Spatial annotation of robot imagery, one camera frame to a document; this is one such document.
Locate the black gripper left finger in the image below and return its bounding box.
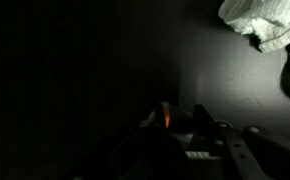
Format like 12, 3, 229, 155
68, 101, 193, 180

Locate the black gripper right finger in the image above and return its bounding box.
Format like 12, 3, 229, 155
193, 103, 290, 180

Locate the white towel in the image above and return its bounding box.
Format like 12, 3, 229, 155
217, 0, 290, 109

